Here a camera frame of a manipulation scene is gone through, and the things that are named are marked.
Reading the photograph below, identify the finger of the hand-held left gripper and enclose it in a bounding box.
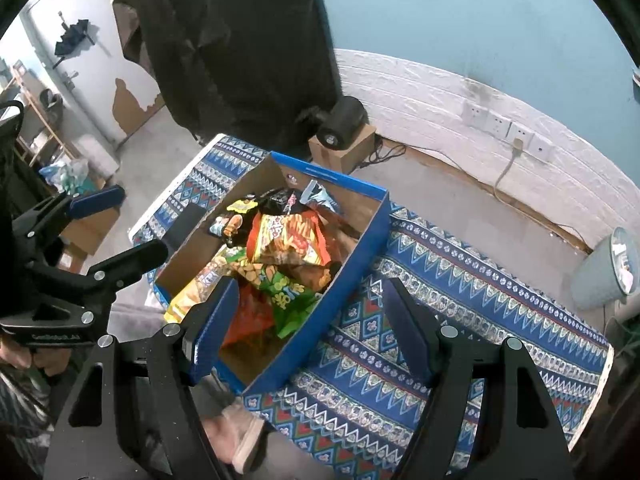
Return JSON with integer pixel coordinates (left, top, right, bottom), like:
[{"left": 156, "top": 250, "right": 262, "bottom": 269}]
[
  {"left": 12, "top": 184, "right": 126, "bottom": 261},
  {"left": 50, "top": 239, "right": 168, "bottom": 321}
]

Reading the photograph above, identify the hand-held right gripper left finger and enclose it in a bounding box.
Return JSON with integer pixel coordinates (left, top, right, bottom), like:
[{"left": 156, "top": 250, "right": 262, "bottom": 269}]
[{"left": 42, "top": 277, "right": 241, "bottom": 480}]

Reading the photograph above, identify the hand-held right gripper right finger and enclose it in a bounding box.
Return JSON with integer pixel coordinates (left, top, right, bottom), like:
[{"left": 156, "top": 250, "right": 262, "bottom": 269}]
[{"left": 381, "top": 277, "right": 573, "bottom": 480}]

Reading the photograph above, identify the small plain orange packet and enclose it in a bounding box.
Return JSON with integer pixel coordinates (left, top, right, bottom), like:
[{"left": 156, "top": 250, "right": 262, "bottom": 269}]
[{"left": 220, "top": 280, "right": 281, "bottom": 348}]

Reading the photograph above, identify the long yellow cracker packet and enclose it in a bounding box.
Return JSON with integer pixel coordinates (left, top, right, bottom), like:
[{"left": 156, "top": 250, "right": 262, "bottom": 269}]
[{"left": 164, "top": 260, "right": 236, "bottom": 323}]

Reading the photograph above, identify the green broad bean packet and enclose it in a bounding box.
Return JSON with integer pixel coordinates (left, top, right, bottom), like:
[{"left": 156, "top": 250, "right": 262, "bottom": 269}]
[{"left": 215, "top": 252, "right": 323, "bottom": 338}]

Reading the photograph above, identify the blue cardboard box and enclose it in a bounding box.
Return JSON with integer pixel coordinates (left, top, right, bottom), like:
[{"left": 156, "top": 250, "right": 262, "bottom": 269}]
[{"left": 152, "top": 150, "right": 391, "bottom": 396}]

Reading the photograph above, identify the black snack packet yellow label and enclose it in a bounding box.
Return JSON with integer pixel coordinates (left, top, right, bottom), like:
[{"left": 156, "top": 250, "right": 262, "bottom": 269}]
[{"left": 209, "top": 199, "right": 263, "bottom": 248}]

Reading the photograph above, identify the large orange chips packet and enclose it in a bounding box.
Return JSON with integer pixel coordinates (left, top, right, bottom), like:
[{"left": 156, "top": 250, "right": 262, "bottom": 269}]
[{"left": 247, "top": 210, "right": 333, "bottom": 268}]

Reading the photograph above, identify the black silver foil packet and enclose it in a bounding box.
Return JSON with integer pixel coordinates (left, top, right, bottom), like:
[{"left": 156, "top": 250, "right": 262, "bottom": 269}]
[{"left": 300, "top": 180, "right": 343, "bottom": 213}]

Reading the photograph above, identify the person's left hand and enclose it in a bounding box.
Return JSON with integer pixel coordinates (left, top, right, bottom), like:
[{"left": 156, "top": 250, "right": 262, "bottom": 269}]
[{"left": 0, "top": 340, "right": 73, "bottom": 376}]

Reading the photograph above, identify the brown cardboard carton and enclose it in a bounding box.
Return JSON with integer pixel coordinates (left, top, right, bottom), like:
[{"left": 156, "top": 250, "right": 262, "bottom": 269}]
[{"left": 59, "top": 205, "right": 121, "bottom": 261}]

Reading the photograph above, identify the crumpled plastic bag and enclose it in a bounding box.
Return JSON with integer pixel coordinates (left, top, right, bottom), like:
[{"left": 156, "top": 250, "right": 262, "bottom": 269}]
[{"left": 39, "top": 157, "right": 93, "bottom": 196}]

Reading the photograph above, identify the black flat object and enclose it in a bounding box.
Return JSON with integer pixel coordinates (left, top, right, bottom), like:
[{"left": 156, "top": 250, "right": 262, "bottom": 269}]
[{"left": 167, "top": 202, "right": 205, "bottom": 251}]

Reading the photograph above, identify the blue patterned tablecloth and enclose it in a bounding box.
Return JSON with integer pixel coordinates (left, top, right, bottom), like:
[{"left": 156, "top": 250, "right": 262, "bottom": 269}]
[{"left": 129, "top": 132, "right": 615, "bottom": 476}]

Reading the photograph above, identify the white door peeling paint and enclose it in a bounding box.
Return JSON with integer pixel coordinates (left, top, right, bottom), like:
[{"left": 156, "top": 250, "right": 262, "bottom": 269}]
[{"left": 25, "top": 0, "right": 166, "bottom": 148}]

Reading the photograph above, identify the wooden shelf rack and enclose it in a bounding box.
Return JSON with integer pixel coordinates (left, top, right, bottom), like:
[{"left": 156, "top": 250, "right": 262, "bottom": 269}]
[{"left": 10, "top": 60, "right": 68, "bottom": 166}]

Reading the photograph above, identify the pink slipper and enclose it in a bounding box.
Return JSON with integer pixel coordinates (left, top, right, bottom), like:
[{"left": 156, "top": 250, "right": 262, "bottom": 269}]
[{"left": 202, "top": 402, "right": 267, "bottom": 475}]

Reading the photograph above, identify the black folded umbrella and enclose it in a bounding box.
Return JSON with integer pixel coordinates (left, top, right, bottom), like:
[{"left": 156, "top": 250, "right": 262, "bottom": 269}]
[{"left": 54, "top": 10, "right": 95, "bottom": 70}]

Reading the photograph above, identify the small brown cardboard box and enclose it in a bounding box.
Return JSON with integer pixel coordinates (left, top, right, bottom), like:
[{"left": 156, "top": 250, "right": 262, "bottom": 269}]
[{"left": 307, "top": 122, "right": 377, "bottom": 175}]

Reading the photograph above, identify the pale blue trash bin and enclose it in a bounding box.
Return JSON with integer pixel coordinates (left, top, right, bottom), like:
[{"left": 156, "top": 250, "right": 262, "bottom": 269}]
[{"left": 570, "top": 226, "right": 640, "bottom": 311}]

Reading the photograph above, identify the black hanging cloth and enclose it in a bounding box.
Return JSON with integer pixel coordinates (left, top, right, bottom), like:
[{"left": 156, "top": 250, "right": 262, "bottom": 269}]
[{"left": 112, "top": 0, "right": 343, "bottom": 143}]

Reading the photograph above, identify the black power cable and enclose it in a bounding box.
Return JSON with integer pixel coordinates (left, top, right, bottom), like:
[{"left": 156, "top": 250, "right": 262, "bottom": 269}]
[{"left": 370, "top": 135, "right": 406, "bottom": 166}]

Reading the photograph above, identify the white plug and cable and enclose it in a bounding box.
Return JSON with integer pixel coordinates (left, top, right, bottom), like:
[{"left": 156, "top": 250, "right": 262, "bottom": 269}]
[{"left": 492, "top": 137, "right": 593, "bottom": 253}]

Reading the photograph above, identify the white wall socket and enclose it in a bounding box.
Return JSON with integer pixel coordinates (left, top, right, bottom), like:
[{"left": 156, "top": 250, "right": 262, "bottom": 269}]
[
  {"left": 461, "top": 100, "right": 488, "bottom": 128},
  {"left": 485, "top": 110, "right": 513, "bottom": 138},
  {"left": 529, "top": 132, "right": 555, "bottom": 162},
  {"left": 507, "top": 122, "right": 535, "bottom": 151}
]

